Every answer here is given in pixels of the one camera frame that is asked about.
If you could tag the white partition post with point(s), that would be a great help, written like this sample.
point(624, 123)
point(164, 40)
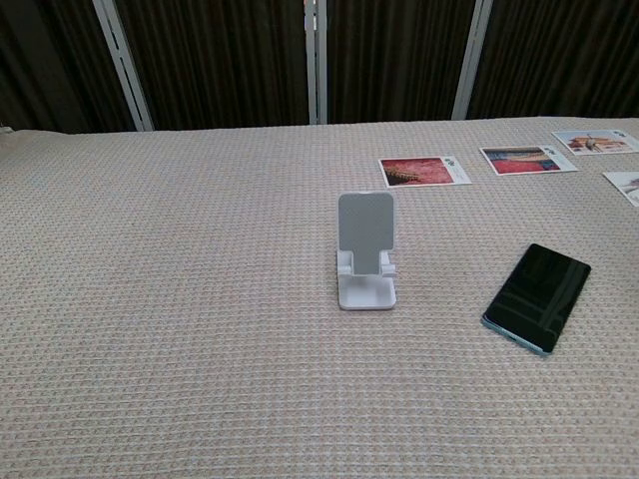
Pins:
point(315, 60)
point(471, 60)
point(125, 70)

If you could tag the black fabric partition panel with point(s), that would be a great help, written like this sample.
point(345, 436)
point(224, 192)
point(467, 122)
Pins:
point(394, 60)
point(50, 60)
point(219, 60)
point(564, 55)

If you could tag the red wall photo card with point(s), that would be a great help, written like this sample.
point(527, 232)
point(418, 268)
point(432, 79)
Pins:
point(419, 171)

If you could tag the black smartphone with teal edge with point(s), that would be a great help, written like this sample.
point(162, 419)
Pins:
point(539, 294)

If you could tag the red roofs photo card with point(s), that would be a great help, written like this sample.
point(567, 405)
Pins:
point(521, 159)

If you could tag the beige woven tablecloth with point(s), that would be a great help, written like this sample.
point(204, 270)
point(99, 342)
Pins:
point(199, 349)

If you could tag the white marble palace photo card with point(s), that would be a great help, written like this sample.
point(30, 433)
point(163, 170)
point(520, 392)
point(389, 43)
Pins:
point(626, 187)

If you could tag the white phone stand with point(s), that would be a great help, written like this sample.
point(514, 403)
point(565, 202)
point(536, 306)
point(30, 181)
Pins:
point(367, 234)

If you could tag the palace and crane photo card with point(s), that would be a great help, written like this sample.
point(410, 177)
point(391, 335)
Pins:
point(594, 141)

